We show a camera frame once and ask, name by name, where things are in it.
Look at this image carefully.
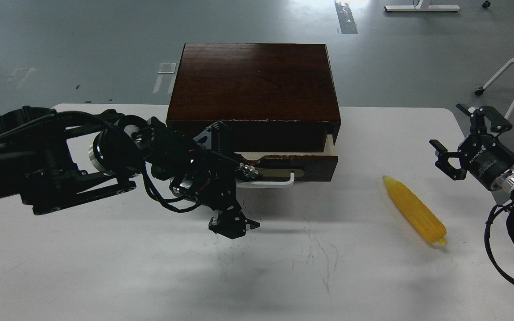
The white chair frame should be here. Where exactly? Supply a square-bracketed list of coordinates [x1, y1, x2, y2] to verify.
[475, 41, 514, 120]

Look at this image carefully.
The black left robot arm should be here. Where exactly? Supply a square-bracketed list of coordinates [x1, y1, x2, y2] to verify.
[0, 106, 261, 239]

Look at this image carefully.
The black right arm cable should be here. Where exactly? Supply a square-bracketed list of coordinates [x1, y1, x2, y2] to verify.
[484, 204, 514, 297]

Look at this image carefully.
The wooden drawer white handle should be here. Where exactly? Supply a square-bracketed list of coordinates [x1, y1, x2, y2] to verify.
[235, 134, 339, 189]

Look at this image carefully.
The dark wooden drawer cabinet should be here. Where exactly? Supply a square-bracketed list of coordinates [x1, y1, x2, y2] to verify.
[166, 43, 342, 153]

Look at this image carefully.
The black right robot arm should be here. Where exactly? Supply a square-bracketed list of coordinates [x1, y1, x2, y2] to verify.
[430, 104, 514, 203]

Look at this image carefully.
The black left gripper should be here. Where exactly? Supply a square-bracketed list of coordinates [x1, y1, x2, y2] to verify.
[195, 172, 261, 239]

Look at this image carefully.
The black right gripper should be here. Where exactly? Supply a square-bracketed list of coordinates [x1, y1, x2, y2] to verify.
[430, 103, 514, 191]

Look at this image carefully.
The yellow plastic corn cob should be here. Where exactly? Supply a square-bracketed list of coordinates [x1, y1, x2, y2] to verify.
[382, 175, 448, 246]

